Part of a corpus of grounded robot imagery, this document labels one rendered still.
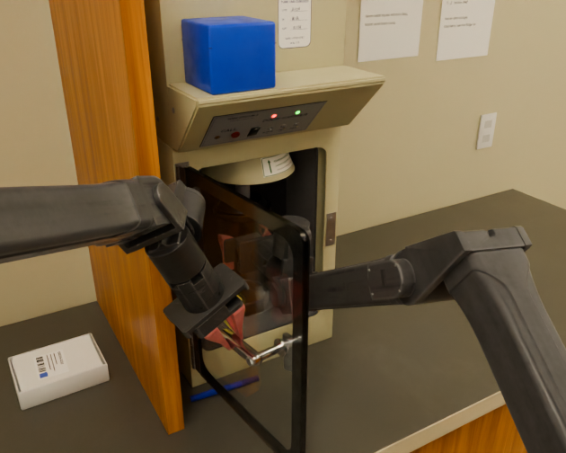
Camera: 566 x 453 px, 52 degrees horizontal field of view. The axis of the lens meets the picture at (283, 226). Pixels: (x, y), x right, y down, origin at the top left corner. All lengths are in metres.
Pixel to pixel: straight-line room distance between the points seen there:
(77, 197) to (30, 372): 0.69
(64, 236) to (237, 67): 0.39
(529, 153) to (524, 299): 1.73
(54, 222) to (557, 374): 0.42
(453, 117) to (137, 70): 1.28
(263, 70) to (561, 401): 0.56
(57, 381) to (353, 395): 0.54
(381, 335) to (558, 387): 0.81
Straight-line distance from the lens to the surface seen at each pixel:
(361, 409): 1.11
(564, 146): 2.40
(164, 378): 0.99
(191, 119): 0.83
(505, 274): 0.54
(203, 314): 0.74
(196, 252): 0.70
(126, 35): 0.78
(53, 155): 1.33
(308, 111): 0.92
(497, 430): 1.35
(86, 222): 0.55
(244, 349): 0.79
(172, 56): 0.89
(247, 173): 1.02
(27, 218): 0.49
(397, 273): 0.59
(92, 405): 1.16
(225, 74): 0.81
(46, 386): 1.17
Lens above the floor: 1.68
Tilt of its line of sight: 25 degrees down
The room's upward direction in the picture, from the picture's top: straight up
